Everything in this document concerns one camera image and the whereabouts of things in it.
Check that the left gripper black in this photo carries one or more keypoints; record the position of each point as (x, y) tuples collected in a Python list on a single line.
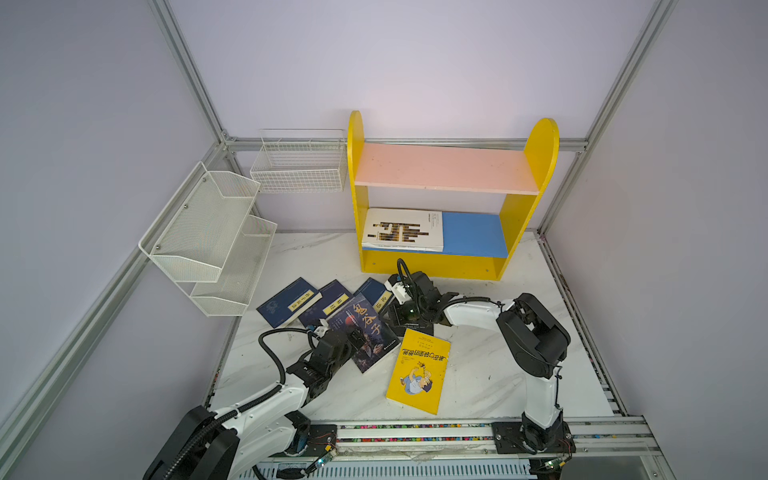
[(356, 338)]

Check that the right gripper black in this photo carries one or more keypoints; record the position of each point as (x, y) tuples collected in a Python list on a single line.
[(393, 312)]

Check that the dark purple portrait book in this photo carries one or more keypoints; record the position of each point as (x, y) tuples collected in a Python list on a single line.
[(358, 314)]

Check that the yellow cartoon cover book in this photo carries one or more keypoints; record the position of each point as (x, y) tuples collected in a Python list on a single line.
[(419, 372)]

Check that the white portfolio book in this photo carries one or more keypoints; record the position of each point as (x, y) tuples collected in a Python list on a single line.
[(403, 229)]

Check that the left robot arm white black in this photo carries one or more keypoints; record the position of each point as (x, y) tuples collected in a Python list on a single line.
[(221, 444)]

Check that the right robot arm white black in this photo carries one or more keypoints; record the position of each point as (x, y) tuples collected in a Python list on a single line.
[(536, 340)]

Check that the navy book right yellow label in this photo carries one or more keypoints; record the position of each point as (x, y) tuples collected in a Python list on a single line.
[(375, 293)]

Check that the navy book yellow label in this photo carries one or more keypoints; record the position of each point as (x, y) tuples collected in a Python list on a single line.
[(289, 303), (332, 296), (375, 293)]

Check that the navy book middle yellow label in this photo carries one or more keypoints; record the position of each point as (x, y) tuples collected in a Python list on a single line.
[(332, 296)]

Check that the navy book leftmost yellow label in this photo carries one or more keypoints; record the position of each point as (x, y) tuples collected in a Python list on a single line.
[(289, 303)]

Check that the yellow bookshelf pink blue shelves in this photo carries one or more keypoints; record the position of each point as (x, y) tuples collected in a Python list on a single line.
[(486, 197)]

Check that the white mesh two-tier rack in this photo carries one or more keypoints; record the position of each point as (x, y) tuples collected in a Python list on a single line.
[(210, 243)]

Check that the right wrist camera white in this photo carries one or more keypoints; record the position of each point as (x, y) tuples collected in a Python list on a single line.
[(395, 285)]

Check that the white wire basket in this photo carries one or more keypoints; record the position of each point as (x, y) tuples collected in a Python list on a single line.
[(300, 166)]

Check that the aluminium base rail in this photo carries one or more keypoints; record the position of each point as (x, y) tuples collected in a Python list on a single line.
[(615, 447)]

